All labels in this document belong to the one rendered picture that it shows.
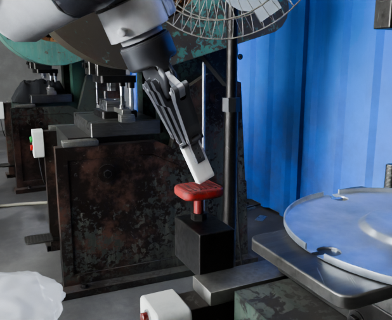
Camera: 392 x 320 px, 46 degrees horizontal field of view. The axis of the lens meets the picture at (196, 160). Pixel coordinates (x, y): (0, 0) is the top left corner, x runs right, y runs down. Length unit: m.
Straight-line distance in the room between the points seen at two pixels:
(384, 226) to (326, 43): 2.07
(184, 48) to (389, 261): 1.42
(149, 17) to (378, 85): 1.73
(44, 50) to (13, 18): 2.78
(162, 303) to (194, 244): 0.10
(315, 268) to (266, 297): 0.24
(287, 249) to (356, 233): 0.09
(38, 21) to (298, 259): 0.40
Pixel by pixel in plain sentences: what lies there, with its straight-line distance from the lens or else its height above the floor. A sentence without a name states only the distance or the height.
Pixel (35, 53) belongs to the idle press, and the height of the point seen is 1.00.
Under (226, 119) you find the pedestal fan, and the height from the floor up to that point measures 0.79.
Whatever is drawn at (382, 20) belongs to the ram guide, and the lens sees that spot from 0.58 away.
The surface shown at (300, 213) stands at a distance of 0.55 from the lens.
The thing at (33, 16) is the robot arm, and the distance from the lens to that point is 0.59.
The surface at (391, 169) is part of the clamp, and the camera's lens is 0.72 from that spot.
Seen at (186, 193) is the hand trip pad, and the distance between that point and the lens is 0.70.
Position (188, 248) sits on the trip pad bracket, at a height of 0.67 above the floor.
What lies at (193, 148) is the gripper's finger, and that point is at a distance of 0.69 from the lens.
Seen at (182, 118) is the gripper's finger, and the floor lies 0.88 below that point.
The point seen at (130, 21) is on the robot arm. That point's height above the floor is 1.00.
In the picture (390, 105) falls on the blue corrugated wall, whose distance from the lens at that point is 2.23.
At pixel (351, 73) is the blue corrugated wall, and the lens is 2.40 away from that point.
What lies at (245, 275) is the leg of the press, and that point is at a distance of 0.71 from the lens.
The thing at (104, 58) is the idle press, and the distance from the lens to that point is 1.68.
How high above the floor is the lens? 0.96
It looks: 12 degrees down
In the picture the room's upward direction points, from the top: straight up
